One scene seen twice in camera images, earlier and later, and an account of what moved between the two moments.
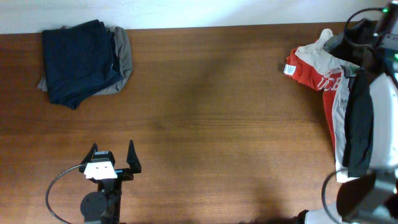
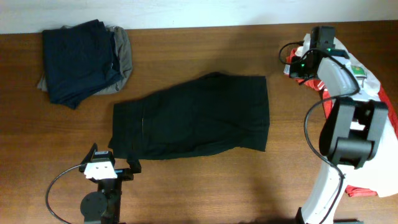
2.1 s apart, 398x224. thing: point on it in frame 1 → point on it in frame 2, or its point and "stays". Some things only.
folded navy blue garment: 79,61 stays
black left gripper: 123,171 stays
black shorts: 355,48 → 212,114
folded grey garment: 124,60 stays
